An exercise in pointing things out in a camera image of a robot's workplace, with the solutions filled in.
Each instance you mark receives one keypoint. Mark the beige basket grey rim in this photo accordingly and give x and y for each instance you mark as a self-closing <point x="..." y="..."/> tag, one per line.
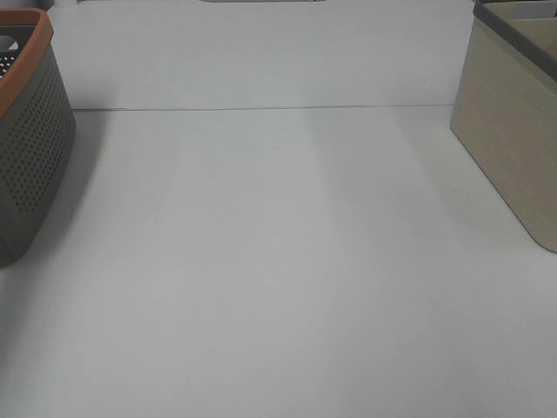
<point x="505" y="108"/>

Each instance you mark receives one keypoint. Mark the grey perforated basket orange rim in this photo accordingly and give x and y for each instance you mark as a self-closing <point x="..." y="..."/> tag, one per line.
<point x="38" y="129"/>

